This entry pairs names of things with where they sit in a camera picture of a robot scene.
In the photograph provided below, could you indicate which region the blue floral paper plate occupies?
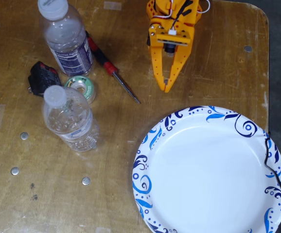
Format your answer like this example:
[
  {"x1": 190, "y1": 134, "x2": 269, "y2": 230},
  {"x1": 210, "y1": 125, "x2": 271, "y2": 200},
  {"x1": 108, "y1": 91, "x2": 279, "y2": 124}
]
[{"x1": 132, "y1": 105, "x2": 281, "y2": 233}]

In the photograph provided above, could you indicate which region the vitaminwater bottle dark label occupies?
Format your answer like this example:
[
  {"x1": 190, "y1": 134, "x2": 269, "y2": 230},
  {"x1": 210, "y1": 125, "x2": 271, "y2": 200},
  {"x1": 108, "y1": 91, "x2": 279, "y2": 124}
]
[{"x1": 37, "y1": 0, "x2": 94, "y2": 77}]

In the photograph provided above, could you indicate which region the red black screwdriver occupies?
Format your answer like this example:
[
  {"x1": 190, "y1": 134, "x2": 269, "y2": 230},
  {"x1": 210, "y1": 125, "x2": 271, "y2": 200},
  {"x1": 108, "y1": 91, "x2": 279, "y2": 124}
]
[{"x1": 85, "y1": 31, "x2": 141, "y2": 105}]

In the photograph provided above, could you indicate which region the green tape dispenser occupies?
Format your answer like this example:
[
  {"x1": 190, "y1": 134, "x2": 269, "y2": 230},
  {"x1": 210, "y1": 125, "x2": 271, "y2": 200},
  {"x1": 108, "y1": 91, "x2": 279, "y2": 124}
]
[{"x1": 64, "y1": 75, "x2": 97, "y2": 105}]

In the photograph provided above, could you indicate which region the white servo cable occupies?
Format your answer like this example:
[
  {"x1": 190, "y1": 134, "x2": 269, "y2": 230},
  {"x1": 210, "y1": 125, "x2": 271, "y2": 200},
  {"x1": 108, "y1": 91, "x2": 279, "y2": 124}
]
[{"x1": 150, "y1": 0, "x2": 211, "y2": 20}]

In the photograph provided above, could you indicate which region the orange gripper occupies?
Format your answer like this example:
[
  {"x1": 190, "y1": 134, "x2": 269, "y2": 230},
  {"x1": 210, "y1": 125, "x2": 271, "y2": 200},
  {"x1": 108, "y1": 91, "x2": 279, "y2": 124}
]
[{"x1": 147, "y1": 20, "x2": 196, "y2": 93}]

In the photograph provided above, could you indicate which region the gripper mounted camera module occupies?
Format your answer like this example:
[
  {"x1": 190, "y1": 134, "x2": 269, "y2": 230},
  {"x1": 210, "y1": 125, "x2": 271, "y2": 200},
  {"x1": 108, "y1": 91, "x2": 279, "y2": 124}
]
[{"x1": 156, "y1": 33, "x2": 191, "y2": 58}]

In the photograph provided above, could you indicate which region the black power adapter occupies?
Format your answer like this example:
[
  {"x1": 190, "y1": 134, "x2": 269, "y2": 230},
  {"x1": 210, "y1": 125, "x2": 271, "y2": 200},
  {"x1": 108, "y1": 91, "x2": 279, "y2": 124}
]
[{"x1": 28, "y1": 61, "x2": 63, "y2": 98}]

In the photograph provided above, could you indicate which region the small clear water bottle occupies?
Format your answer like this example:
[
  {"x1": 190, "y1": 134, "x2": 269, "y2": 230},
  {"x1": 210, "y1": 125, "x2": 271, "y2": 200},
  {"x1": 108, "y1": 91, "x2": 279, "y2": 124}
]
[{"x1": 42, "y1": 84, "x2": 100, "y2": 153}]

